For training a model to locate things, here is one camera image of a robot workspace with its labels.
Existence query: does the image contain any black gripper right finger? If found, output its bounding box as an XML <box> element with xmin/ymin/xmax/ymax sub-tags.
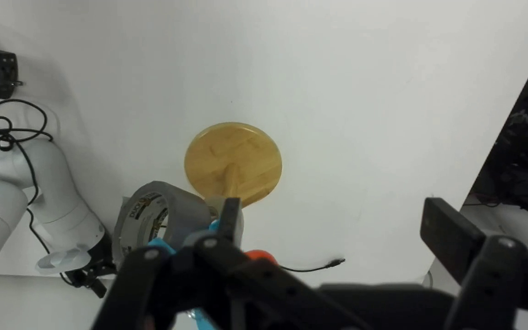
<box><xmin>421</xmin><ymin>199</ymin><xmax>528</xmax><ymax>330</ymax></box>

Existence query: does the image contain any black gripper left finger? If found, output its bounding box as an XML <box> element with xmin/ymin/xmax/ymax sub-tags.
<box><xmin>92</xmin><ymin>199</ymin><xmax>364</xmax><ymax>330</ymax></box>

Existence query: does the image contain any orange red cup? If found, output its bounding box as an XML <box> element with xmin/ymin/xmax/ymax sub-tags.
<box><xmin>246</xmin><ymin>250</ymin><xmax>278</xmax><ymax>265</ymax></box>

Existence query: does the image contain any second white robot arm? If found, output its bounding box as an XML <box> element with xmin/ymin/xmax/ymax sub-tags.
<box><xmin>0</xmin><ymin>140</ymin><xmax>528</xmax><ymax>330</ymax></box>

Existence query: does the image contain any wooden cup stand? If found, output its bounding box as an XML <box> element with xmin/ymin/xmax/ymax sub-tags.
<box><xmin>184</xmin><ymin>122</ymin><xmax>283</xmax><ymax>208</ymax></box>

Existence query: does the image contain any grey tape roll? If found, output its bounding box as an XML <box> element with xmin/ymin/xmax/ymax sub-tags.
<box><xmin>113</xmin><ymin>182</ymin><xmax>212</xmax><ymax>266</ymax></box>

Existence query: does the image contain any loose black cable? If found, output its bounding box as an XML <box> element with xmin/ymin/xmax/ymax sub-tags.
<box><xmin>278</xmin><ymin>257</ymin><xmax>347</xmax><ymax>276</ymax></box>

